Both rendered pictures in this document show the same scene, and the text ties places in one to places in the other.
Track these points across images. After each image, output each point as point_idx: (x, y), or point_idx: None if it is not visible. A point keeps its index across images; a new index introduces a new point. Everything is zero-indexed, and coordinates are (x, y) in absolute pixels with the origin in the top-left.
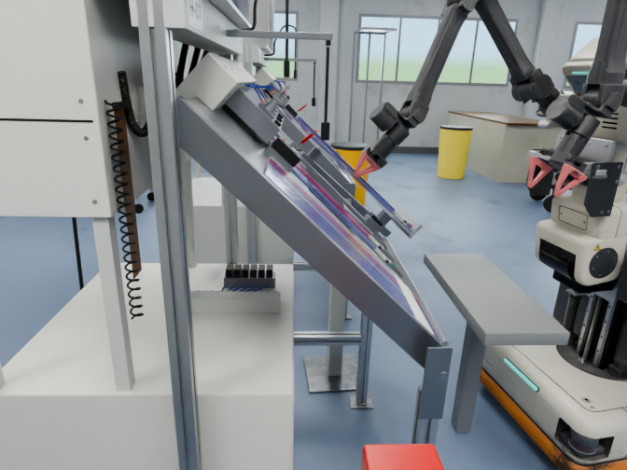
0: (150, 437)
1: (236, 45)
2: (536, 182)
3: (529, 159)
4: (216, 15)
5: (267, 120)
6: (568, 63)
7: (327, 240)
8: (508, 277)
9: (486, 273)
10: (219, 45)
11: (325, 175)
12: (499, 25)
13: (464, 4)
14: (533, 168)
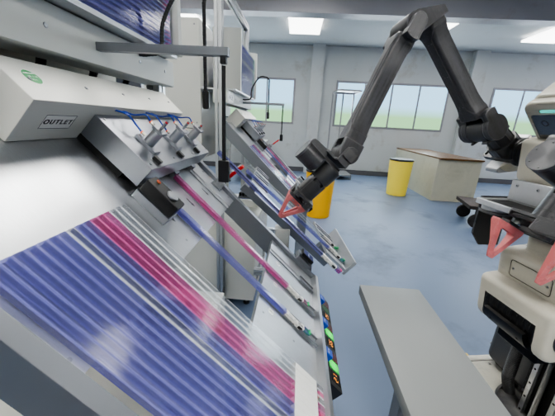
0: None
1: (149, 72)
2: (499, 251)
3: (490, 220)
4: (28, 3)
5: (134, 157)
6: (535, 101)
7: (92, 413)
8: (446, 328)
9: (422, 320)
10: (59, 54)
11: (265, 206)
12: (449, 59)
13: (409, 30)
14: (496, 233)
